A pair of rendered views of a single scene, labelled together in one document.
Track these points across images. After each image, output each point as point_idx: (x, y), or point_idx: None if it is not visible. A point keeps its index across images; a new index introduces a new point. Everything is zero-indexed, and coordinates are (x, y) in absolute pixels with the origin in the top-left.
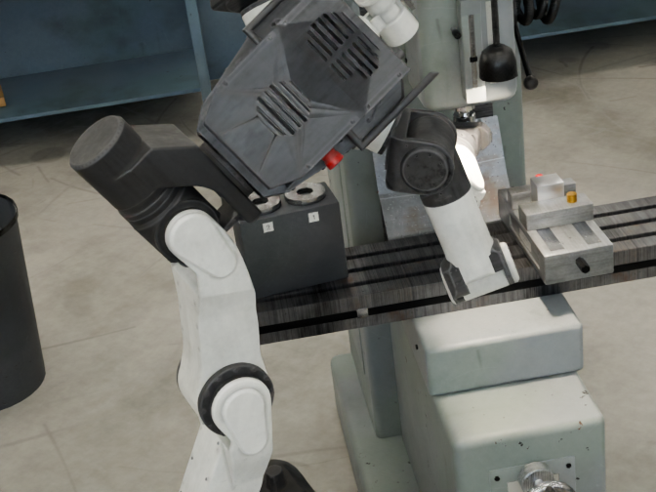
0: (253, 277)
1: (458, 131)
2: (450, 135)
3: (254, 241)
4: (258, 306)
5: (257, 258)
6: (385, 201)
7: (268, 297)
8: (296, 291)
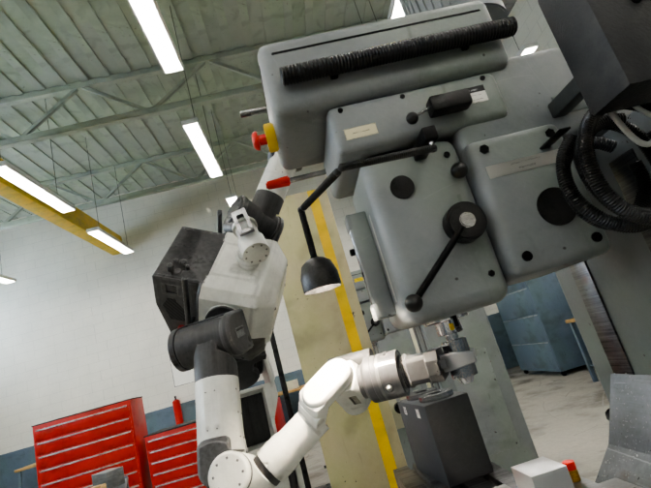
0: (412, 449)
1: (389, 351)
2: (204, 329)
3: (404, 419)
4: (408, 473)
5: (409, 434)
6: (608, 452)
7: (420, 472)
8: (428, 477)
